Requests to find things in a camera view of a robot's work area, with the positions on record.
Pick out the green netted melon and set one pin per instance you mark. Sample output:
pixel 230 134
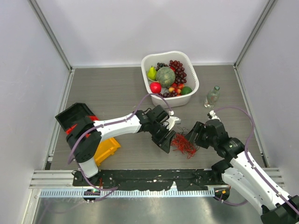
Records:
pixel 165 76

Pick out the black plastic bin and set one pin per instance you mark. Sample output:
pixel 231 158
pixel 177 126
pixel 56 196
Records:
pixel 72 115

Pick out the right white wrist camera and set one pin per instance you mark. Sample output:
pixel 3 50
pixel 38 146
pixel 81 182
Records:
pixel 212 115

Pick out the slotted cable duct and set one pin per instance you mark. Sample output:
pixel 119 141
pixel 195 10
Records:
pixel 173 192

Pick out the clear glass bottle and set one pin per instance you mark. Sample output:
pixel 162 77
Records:
pixel 212 97

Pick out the green lime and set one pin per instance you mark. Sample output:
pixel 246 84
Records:
pixel 186 90

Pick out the white plastic fruit basket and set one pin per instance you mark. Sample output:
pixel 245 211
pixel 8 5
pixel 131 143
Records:
pixel 192 80

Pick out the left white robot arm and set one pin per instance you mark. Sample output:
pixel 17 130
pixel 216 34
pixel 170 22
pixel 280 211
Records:
pixel 87 134

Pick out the dark grape bunch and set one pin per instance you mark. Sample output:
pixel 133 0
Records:
pixel 161 65

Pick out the red plastic bin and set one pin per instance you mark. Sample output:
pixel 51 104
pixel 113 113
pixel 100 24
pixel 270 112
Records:
pixel 92 118

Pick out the red apple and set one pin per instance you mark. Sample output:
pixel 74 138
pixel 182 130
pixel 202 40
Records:
pixel 155 87

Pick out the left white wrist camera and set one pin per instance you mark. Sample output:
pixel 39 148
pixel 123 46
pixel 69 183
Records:
pixel 172 120

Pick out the yellow plastic bin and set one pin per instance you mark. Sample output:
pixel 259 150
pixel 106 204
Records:
pixel 105 149

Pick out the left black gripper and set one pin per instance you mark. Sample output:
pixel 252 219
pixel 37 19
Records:
pixel 164 143

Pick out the red grape bunch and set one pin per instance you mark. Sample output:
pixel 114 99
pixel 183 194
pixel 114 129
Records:
pixel 179 70

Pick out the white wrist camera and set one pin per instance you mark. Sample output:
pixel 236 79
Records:
pixel 212 115
pixel 172 120

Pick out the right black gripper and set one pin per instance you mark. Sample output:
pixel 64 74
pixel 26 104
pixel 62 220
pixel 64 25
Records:
pixel 197 128

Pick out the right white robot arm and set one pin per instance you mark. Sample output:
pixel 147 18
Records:
pixel 239 170

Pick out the green yellow pear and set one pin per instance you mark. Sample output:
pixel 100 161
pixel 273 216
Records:
pixel 152 74

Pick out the cherry cluster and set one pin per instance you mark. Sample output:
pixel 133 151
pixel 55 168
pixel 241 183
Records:
pixel 174 91

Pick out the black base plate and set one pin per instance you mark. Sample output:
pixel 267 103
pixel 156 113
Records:
pixel 156 179

